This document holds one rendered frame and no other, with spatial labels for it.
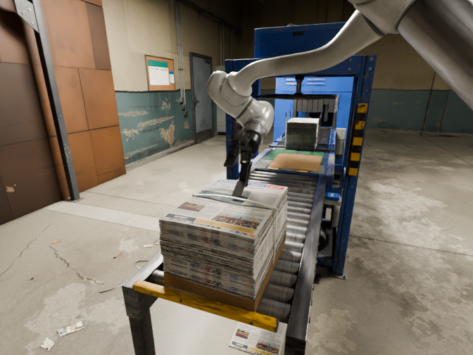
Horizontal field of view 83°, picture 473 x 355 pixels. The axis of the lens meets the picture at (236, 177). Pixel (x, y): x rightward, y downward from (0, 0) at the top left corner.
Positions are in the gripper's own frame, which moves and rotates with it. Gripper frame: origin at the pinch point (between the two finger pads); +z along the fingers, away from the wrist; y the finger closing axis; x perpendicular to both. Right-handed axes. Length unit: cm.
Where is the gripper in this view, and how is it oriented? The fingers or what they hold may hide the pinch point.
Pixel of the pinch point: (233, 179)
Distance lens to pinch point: 81.7
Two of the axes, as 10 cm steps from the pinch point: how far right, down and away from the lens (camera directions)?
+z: -3.0, 7.0, -6.5
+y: 1.5, 7.1, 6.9
